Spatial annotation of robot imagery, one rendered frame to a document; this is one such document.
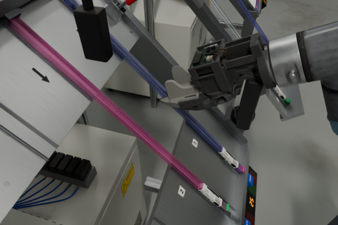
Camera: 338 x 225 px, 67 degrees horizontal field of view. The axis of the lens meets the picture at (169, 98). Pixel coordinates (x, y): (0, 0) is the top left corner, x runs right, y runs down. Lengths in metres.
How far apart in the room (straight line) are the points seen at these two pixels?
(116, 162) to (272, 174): 1.00
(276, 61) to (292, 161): 1.30
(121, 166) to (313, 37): 0.58
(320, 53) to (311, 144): 1.42
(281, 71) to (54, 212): 0.61
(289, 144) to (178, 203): 1.32
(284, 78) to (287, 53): 0.04
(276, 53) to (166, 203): 0.29
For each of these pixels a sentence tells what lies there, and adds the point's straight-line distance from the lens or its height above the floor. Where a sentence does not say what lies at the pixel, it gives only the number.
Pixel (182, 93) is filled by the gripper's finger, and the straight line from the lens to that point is 0.46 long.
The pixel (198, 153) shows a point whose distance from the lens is 0.54.
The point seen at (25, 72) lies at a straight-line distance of 0.38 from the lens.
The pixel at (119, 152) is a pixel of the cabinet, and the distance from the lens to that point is 0.79.
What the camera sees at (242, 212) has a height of 0.73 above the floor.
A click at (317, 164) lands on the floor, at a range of 1.71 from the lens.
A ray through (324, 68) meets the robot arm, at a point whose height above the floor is 1.06.
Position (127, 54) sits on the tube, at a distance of 0.48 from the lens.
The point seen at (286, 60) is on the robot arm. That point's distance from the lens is 0.39.
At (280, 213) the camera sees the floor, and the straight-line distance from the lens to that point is 1.47.
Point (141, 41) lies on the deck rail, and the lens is 0.55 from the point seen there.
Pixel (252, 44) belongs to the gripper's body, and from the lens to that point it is 0.40.
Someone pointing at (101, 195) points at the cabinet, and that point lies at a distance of 0.73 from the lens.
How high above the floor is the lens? 1.26
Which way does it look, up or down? 43 degrees down
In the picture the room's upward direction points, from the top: straight up
